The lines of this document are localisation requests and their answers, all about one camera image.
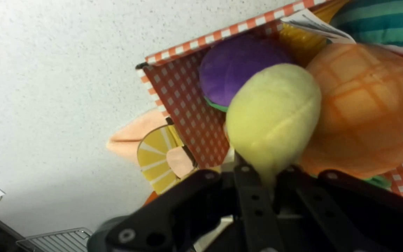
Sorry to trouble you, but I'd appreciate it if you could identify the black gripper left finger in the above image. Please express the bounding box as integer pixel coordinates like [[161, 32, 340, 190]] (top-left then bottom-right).
[[103, 153, 278, 252]]

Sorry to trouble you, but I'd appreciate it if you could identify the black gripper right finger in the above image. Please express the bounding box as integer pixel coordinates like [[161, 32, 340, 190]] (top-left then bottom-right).
[[270, 166, 403, 252]]

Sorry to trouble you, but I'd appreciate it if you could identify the orange plush bread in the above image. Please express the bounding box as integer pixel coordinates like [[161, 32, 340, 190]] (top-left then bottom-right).
[[298, 40, 403, 180]]

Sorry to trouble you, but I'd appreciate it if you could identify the yellow banana plushie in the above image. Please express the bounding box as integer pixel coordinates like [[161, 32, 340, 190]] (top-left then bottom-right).
[[224, 61, 324, 187]]

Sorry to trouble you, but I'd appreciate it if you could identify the purple plushie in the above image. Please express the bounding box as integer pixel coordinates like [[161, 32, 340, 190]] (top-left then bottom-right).
[[199, 33, 296, 113]]

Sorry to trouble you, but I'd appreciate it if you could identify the red checkered cardboard box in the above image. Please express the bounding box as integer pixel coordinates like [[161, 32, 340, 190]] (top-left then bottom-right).
[[136, 0, 403, 200]]

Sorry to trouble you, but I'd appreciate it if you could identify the green plushie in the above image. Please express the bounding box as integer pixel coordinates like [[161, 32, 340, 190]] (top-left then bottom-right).
[[366, 173, 394, 190]]

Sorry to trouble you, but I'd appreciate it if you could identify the lemon slice toy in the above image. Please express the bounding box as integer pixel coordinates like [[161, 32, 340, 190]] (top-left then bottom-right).
[[136, 123, 186, 195]]

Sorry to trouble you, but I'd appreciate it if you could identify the orange slice toy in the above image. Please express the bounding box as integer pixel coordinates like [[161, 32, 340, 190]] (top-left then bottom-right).
[[277, 20, 329, 67]]

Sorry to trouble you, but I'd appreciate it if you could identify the teal striped plushie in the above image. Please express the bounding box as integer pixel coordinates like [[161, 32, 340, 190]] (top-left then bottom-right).
[[329, 0, 403, 50]]

